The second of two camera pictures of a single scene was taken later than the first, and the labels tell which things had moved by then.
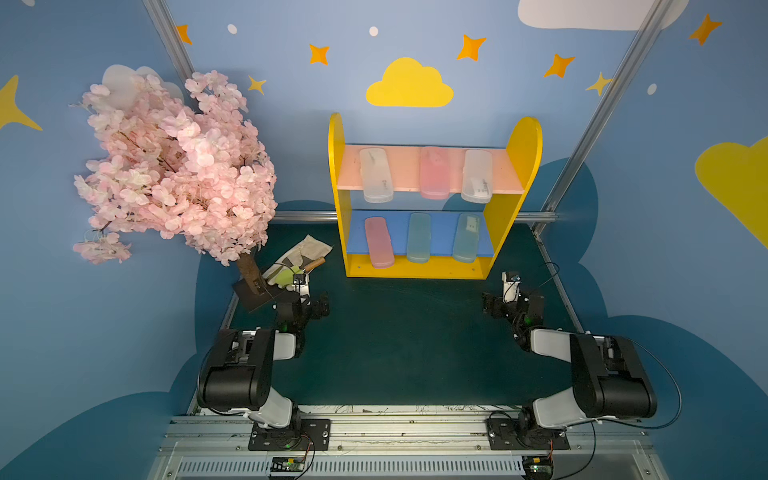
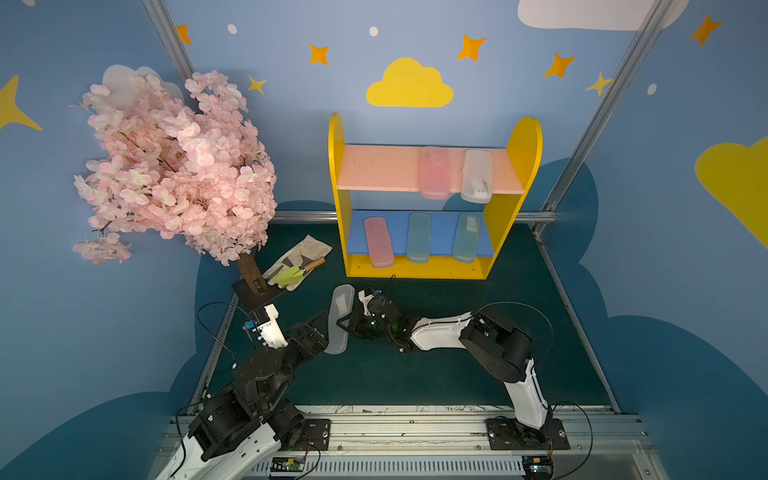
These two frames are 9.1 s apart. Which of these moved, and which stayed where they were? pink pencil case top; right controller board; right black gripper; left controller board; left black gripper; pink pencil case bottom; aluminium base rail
Moved: right black gripper; left black gripper
Stayed: pink pencil case bottom; right controller board; aluminium base rail; pink pencil case top; left controller board
